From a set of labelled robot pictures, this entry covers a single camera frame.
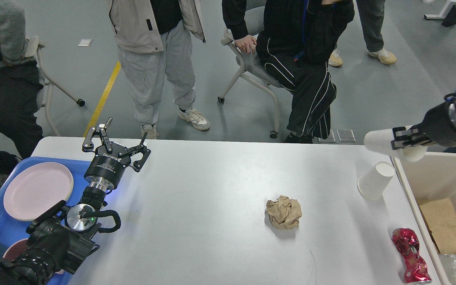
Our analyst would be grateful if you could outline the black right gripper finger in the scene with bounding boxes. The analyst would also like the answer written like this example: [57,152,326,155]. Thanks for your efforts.
[391,125,432,150]

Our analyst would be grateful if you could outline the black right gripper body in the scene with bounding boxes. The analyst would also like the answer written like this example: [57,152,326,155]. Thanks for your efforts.
[420,97,456,147]

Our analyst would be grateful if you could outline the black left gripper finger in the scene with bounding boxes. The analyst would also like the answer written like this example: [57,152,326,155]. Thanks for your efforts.
[82,116,114,156]
[119,133,151,173]

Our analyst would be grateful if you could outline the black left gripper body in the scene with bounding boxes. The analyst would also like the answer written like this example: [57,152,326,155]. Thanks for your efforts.
[84,148,131,191]

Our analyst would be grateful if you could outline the white paper cup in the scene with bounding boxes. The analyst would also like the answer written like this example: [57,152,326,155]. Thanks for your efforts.
[364,129,428,162]
[357,161,395,200]

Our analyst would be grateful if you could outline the pink plate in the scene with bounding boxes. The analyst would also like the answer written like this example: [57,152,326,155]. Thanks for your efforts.
[3,162,74,221]

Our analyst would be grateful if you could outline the brown paper bag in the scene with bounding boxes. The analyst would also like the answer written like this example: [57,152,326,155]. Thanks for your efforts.
[419,198,456,254]

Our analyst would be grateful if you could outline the pink mug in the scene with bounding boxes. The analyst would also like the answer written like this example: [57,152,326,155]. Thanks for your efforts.
[3,239,65,278]

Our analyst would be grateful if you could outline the brown paper ball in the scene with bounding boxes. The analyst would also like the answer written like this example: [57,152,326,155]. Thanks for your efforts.
[266,195,302,230]

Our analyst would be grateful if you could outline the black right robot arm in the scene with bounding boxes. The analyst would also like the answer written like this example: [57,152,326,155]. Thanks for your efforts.
[391,92,456,150]

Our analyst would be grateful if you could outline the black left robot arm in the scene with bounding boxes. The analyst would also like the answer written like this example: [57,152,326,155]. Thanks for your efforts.
[0,118,151,285]

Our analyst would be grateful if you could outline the beige plastic bin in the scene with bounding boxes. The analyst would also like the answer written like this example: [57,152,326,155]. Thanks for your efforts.
[392,152,456,285]

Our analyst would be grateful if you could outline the person in grey sweater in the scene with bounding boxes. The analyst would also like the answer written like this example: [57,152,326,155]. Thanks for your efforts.
[0,0,43,175]

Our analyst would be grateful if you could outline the red snack wrapper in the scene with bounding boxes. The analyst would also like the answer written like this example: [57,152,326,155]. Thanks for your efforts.
[391,228,432,285]

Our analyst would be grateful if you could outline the white paper scrap on floor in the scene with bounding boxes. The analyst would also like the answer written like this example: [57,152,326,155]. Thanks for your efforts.
[78,38,93,47]

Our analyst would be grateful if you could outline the left white chair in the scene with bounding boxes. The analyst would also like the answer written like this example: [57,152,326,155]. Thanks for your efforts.
[24,36,86,137]

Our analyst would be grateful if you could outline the white desk leg base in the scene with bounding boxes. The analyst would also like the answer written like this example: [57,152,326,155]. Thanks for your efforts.
[423,0,456,27]

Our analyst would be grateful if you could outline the person in beige coat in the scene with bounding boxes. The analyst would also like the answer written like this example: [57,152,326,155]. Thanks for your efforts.
[107,0,211,139]

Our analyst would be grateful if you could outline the standing person grey trousers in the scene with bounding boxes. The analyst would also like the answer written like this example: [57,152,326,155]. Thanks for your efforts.
[324,0,397,65]

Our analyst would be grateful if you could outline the person in black tracksuit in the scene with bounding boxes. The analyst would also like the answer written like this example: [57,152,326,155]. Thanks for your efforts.
[221,0,339,144]

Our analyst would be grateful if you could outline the white office chair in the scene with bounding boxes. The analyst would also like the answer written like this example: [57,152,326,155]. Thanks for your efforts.
[217,0,281,139]

